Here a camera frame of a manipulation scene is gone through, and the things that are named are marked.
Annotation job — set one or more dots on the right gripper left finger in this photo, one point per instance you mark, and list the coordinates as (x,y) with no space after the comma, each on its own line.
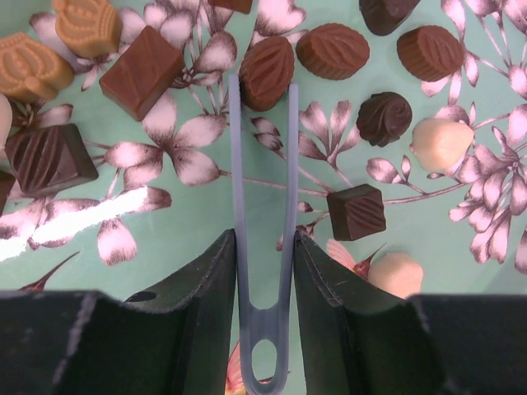
(171,338)

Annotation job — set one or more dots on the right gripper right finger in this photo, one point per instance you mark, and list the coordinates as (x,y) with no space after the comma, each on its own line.
(359,339)

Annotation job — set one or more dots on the grey plastic tweezers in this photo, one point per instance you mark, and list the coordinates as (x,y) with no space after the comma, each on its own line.
(264,242)

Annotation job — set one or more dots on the green floral tray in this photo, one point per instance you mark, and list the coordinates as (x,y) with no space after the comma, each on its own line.
(117,161)

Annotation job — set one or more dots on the brown leaf chocolate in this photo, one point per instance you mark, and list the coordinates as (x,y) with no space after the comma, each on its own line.
(266,72)

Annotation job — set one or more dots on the white heart chocolate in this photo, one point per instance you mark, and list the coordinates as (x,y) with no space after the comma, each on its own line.
(398,274)

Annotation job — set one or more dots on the dark square chocolate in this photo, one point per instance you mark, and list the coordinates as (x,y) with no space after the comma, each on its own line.
(356,212)

